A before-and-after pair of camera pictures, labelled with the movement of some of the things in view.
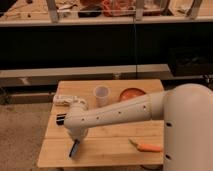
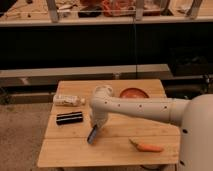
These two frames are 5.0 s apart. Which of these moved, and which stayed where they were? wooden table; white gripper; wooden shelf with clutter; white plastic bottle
Moved: white gripper
Stayed: wooden shelf with clutter; white plastic bottle; wooden table
